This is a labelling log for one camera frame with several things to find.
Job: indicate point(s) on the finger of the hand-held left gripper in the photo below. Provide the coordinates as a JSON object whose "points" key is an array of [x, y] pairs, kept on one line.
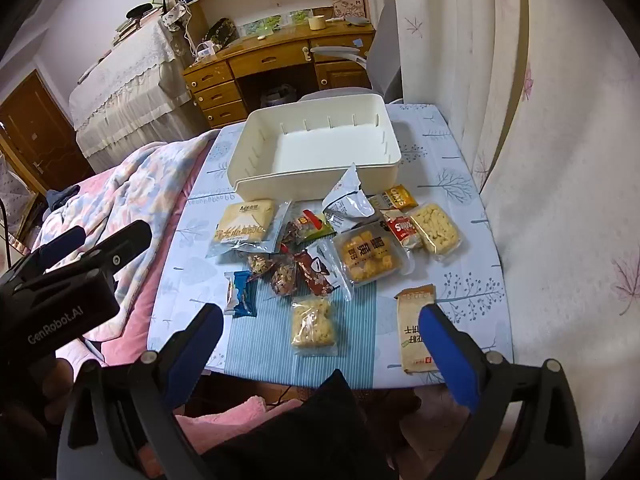
{"points": [[120, 247], [65, 245]]}

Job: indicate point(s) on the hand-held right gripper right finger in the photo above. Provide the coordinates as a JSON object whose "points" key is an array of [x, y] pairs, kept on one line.
{"points": [[447, 355]]}

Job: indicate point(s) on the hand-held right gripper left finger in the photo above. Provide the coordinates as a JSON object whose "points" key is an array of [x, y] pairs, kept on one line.
{"points": [[197, 345]]}

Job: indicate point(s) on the beige biscuit packet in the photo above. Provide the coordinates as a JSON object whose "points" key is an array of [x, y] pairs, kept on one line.
{"points": [[412, 335]]}

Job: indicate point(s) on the blue snack packet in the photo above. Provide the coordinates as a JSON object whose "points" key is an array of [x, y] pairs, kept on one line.
{"points": [[240, 297]]}

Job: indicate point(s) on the small brown candy packet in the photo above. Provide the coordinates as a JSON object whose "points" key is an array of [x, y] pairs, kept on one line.
{"points": [[260, 263]]}

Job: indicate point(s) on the clear nut packet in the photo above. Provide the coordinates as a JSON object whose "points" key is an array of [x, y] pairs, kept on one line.
{"points": [[282, 277]]}

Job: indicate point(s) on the clear puffed rice packet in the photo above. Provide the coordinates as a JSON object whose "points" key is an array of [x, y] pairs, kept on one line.
{"points": [[312, 327]]}

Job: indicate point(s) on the clear rice cracker packet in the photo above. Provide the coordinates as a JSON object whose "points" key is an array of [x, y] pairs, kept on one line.
{"points": [[435, 230]]}

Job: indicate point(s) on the mountain print bread packet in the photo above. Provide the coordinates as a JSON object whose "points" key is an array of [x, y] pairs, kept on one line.
{"points": [[245, 227]]}

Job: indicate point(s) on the yellow pastry packet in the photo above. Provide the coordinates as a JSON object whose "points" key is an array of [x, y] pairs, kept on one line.
{"points": [[367, 255]]}

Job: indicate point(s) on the red white oat bar packet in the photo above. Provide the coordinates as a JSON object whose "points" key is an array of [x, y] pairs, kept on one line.
{"points": [[402, 230]]}

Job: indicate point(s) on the brown white snack packet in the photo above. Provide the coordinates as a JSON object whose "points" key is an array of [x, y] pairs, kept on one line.
{"points": [[317, 275]]}

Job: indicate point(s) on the orange oat bar packet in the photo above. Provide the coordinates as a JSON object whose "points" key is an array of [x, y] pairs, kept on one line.
{"points": [[400, 197]]}

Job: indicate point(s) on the green snack packet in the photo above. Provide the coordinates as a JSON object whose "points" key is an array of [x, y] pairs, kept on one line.
{"points": [[317, 227]]}

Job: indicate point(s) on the silver foil snack bag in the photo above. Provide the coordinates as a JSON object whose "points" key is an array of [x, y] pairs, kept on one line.
{"points": [[345, 200]]}

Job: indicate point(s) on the white plastic storage box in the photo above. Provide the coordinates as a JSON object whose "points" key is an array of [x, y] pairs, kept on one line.
{"points": [[310, 145]]}

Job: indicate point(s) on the person's left hand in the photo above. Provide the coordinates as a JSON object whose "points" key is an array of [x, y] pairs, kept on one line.
{"points": [[45, 390]]}

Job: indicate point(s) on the dark blue cloth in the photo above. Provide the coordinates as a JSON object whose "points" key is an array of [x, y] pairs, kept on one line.
{"points": [[62, 197]]}

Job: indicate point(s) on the floral blanket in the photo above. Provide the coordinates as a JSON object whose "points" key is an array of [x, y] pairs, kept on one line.
{"points": [[135, 185]]}

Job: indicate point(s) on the pink bedsheet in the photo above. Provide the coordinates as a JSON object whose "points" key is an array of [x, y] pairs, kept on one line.
{"points": [[135, 320]]}

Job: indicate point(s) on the pink fleece cloth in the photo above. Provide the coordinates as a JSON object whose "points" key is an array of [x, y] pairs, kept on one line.
{"points": [[225, 420]]}

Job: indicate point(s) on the brown wooden door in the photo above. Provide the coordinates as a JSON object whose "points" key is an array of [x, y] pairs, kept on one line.
{"points": [[40, 130]]}

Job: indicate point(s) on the black garment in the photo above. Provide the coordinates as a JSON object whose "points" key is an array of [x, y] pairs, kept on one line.
{"points": [[310, 435]]}

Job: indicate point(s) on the lace covered piano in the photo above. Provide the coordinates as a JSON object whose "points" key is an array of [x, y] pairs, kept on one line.
{"points": [[125, 90]]}

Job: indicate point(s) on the white power adapter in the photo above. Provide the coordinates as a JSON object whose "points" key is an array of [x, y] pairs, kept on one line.
{"points": [[207, 51]]}

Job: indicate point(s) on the stack of books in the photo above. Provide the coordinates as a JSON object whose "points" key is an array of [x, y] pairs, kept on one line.
{"points": [[127, 27]]}

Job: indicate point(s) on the leaf print curtain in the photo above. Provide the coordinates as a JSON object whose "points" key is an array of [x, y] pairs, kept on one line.
{"points": [[550, 160]]}

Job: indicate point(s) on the trash bin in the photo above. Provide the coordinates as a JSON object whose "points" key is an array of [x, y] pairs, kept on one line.
{"points": [[280, 96]]}

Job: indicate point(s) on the wooden desk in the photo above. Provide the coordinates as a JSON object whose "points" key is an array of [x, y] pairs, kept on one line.
{"points": [[260, 60]]}

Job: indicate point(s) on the printed cloth bag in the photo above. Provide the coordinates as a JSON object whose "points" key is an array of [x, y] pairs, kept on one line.
{"points": [[175, 16]]}

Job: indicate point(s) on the black hat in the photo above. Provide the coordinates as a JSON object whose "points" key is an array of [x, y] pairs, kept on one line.
{"points": [[139, 10]]}

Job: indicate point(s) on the dark floral pencil case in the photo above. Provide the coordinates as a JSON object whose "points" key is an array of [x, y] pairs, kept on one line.
{"points": [[220, 31]]}

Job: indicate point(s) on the cream cup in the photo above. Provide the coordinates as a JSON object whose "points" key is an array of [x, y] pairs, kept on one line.
{"points": [[317, 23]]}

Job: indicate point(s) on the grey office chair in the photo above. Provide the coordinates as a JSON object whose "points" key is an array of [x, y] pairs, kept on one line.
{"points": [[385, 60]]}

